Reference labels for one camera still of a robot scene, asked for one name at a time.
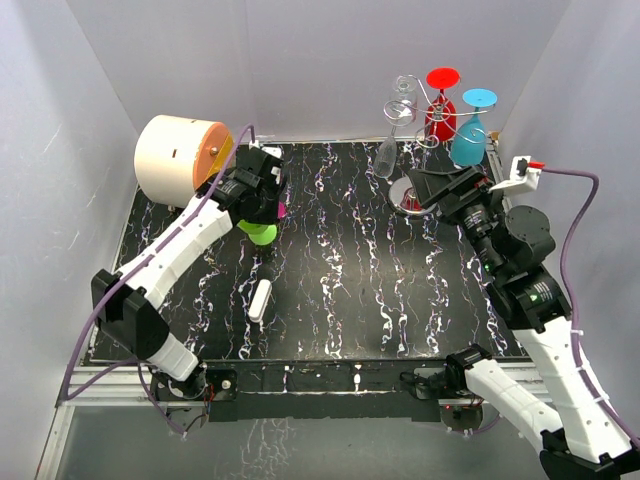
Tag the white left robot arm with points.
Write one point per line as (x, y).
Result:
(345, 278)

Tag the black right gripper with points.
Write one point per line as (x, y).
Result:
(432, 186)

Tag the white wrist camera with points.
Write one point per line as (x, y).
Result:
(264, 154)
(523, 178)

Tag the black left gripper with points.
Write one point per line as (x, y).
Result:
(272, 215)

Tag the chrome wine glass rack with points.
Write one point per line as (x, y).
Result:
(431, 97)

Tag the green wine glass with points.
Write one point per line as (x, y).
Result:
(260, 235)

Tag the small white bar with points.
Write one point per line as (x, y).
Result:
(260, 301)

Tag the clear wine glass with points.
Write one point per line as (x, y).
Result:
(404, 94)

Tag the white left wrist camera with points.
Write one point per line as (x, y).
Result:
(264, 154)

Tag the blue wine glass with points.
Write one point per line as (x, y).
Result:
(470, 139)

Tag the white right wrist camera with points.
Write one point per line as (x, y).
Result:
(523, 178)

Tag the red wine glass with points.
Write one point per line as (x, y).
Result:
(440, 119)

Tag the pink wine glass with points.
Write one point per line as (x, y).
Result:
(281, 210)

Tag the white orange cylinder drum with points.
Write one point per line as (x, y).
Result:
(174, 156)

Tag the black front base bar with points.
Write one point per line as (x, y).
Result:
(339, 389)

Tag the clear champagne flute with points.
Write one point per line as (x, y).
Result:
(390, 145)

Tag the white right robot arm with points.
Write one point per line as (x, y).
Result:
(576, 433)

